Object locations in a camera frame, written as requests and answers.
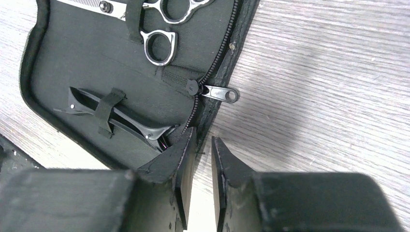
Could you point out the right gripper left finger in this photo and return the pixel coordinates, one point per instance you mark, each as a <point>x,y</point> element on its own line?
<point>153,198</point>

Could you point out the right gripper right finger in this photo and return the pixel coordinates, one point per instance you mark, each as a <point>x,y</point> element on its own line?
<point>250,201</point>

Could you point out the black hair clip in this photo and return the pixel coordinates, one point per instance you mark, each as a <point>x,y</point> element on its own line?
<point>111,114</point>

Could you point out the black zip tool case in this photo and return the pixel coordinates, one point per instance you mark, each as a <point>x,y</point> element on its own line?
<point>172,58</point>

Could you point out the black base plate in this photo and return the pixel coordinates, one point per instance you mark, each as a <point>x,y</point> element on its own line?
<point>13,159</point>

